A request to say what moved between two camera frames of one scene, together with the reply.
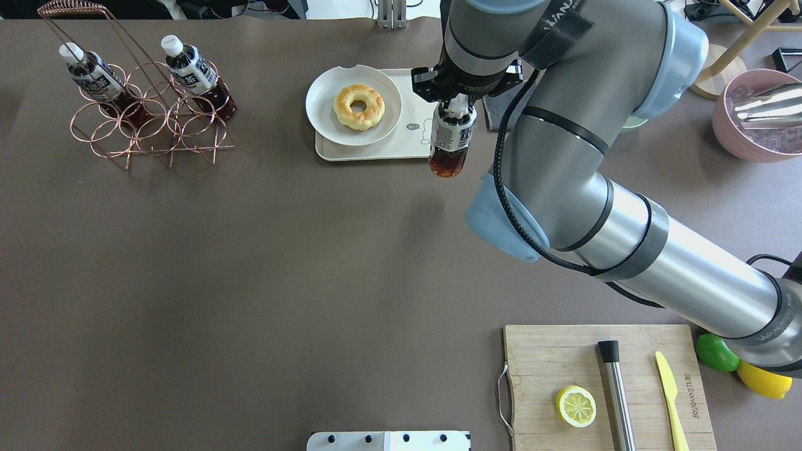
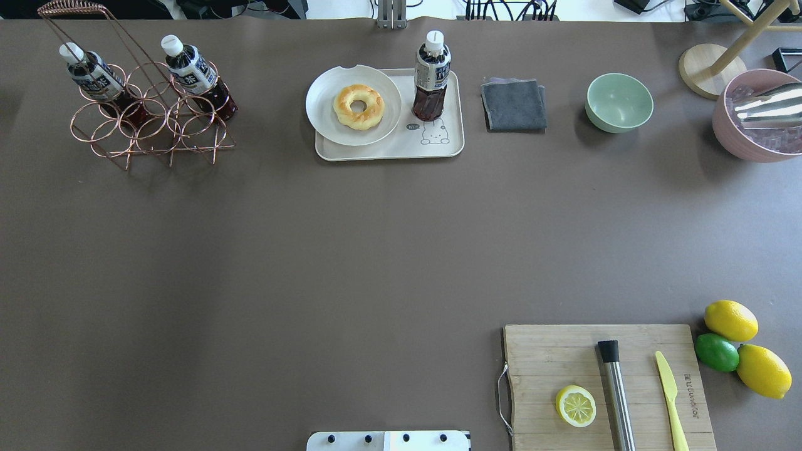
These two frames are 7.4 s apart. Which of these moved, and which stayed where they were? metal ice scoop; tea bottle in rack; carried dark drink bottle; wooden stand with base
Moved: carried dark drink bottle
Stayed: tea bottle in rack; metal ice scoop; wooden stand with base
